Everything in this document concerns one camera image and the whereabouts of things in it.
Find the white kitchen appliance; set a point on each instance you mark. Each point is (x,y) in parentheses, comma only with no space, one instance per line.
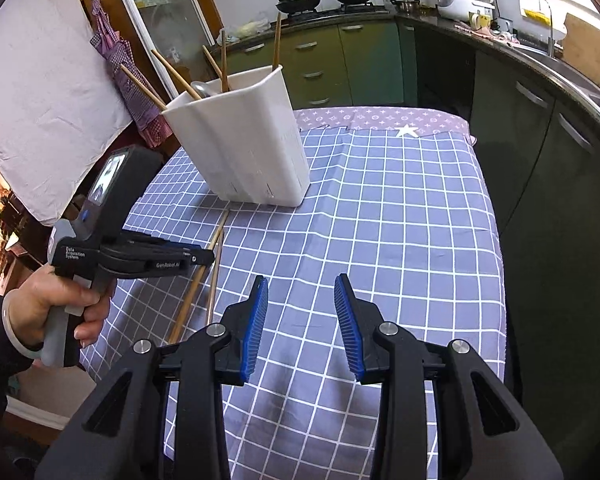
(460,7)

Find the glass cabinet door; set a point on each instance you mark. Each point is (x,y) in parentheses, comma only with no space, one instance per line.
(165,5)

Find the steel faucet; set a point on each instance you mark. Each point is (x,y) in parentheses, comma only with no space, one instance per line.
(550,25)

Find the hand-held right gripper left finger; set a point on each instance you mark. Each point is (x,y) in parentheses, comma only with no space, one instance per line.
(257,320)

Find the pink cloth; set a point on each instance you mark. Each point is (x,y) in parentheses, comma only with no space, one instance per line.
(495,35)

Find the yellow cloth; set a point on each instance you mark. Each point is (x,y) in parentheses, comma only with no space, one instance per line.
(535,16)

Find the blue-grey checked tablecloth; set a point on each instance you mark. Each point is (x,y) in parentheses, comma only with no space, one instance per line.
(380,235)

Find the dark kitchen cabinet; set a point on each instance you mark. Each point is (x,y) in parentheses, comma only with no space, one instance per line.
(540,185)

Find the metal spoon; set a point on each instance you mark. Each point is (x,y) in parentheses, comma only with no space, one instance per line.
(202,87)

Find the small steel pot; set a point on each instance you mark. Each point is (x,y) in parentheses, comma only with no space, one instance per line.
(406,6)

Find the person's left hand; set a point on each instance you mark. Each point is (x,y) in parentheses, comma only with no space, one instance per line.
(35,305)

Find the wooden cutting board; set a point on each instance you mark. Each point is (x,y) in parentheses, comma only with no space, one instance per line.
(587,45)

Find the dark kitchen countertop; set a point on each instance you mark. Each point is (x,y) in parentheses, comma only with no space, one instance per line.
(430,19)

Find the purple patterned cloth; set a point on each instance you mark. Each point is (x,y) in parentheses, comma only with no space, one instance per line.
(370,117)

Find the steel sink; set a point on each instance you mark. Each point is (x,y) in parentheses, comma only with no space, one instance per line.
(580,77)

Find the white hanging sheet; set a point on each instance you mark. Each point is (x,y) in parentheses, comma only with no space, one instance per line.
(45,85)

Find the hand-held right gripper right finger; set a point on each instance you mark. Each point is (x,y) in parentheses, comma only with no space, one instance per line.
(345,320)

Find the plastic bag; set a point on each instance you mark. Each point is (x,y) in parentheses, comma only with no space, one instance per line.
(252,28)

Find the green kitchen cabinet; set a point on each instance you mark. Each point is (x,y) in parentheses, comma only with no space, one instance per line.
(365,60)

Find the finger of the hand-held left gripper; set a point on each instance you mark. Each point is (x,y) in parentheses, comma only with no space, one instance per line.
(155,262)
(155,243)

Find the white plastic utensil holder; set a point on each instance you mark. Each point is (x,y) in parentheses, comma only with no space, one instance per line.
(240,145)

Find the plaid hanging cloth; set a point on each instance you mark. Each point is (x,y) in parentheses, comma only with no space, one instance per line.
(130,70)

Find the black wok with lid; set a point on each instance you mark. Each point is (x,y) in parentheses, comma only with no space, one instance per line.
(299,1)

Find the gas stove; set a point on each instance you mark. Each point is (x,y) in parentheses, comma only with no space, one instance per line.
(330,10)

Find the wooden chopstick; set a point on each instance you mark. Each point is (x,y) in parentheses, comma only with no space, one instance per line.
(212,295)
(142,86)
(276,40)
(182,317)
(177,76)
(211,62)
(196,285)
(224,60)

